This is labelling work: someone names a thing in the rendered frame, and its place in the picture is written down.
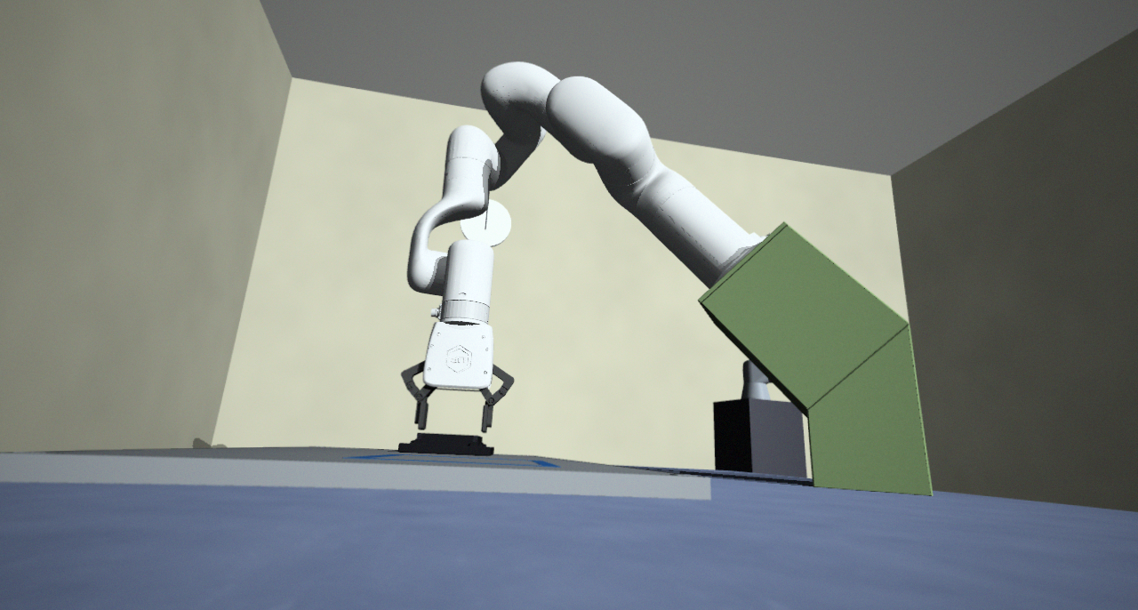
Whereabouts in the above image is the blue tape outline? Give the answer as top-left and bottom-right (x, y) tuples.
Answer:
(345, 454), (559, 467)

